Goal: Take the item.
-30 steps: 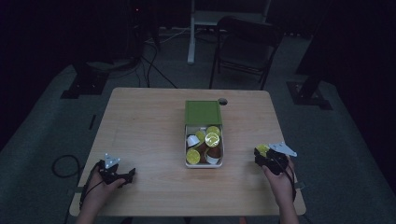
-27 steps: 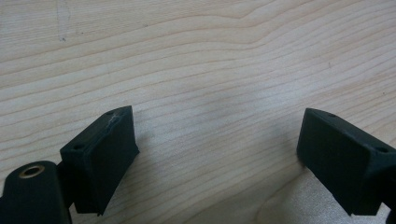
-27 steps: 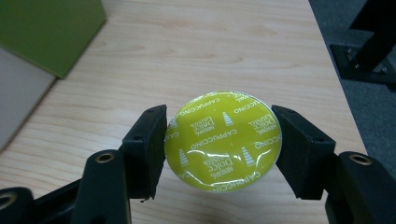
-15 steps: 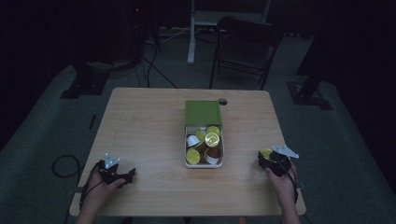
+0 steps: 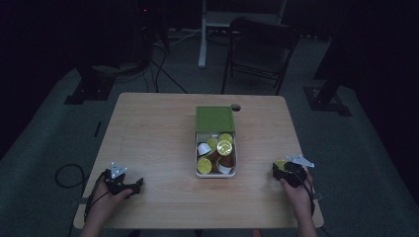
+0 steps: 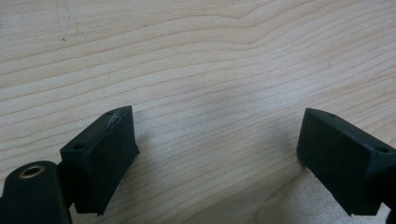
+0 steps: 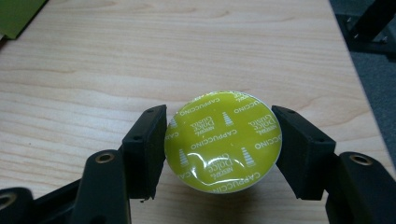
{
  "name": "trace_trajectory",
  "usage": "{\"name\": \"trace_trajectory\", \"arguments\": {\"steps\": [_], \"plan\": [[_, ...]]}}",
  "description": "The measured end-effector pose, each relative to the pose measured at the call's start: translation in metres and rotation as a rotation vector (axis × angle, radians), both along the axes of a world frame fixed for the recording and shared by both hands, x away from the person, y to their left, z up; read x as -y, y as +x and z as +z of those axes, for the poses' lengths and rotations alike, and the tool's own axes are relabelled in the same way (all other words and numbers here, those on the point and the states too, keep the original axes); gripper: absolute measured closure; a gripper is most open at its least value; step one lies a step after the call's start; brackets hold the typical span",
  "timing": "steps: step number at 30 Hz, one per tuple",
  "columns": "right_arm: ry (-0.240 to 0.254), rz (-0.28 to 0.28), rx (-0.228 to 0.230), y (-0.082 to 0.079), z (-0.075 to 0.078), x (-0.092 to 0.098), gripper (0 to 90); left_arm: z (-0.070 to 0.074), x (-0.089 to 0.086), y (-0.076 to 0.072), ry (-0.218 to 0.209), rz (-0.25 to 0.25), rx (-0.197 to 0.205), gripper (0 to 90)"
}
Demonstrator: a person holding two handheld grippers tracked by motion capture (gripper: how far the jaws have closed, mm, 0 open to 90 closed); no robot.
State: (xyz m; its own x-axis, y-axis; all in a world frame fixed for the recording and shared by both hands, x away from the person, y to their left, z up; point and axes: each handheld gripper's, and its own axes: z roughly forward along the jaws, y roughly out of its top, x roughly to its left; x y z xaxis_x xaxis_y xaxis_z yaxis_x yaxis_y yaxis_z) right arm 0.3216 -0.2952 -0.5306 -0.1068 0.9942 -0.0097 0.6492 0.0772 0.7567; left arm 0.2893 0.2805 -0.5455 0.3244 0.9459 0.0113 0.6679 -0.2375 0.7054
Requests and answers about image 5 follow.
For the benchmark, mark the person's right hand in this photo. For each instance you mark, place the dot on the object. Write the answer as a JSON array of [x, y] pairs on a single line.
[[299, 200]]

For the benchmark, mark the black stand base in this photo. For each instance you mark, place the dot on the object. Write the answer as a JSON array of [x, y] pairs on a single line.
[[92, 89], [326, 102]]

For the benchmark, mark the black floor tape strip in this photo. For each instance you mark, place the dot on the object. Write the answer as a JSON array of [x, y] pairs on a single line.
[[97, 129]]

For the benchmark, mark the white desk frame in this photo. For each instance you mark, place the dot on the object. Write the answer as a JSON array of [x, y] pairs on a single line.
[[203, 39]]

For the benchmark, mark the round table grommet hole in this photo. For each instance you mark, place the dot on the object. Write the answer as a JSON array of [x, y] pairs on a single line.
[[235, 107]]

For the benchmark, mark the grey tape piece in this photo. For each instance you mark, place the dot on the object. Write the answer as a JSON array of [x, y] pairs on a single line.
[[318, 196], [80, 200]]

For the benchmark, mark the green box lid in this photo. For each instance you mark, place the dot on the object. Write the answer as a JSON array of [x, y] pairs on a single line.
[[214, 119]]

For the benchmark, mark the tray of small cups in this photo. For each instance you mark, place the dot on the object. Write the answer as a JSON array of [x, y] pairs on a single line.
[[215, 175]]

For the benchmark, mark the pile of coffee capsules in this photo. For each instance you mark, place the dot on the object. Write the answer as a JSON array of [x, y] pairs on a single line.
[[224, 147]]

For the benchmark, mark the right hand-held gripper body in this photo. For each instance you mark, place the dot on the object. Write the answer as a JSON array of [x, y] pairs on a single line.
[[294, 174]]

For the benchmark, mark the dark equipment rack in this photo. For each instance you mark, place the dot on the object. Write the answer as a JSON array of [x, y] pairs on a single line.
[[148, 33]]

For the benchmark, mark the person's left hand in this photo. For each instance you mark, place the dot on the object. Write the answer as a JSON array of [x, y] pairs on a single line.
[[102, 205]]

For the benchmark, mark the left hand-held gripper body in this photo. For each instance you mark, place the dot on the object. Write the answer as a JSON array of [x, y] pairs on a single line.
[[115, 186]]

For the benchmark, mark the black folding chair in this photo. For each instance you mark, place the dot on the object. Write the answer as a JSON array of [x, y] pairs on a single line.
[[263, 49]]

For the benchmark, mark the yellow lid coffee capsule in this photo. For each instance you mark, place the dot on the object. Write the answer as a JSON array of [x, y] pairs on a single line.
[[280, 164]]

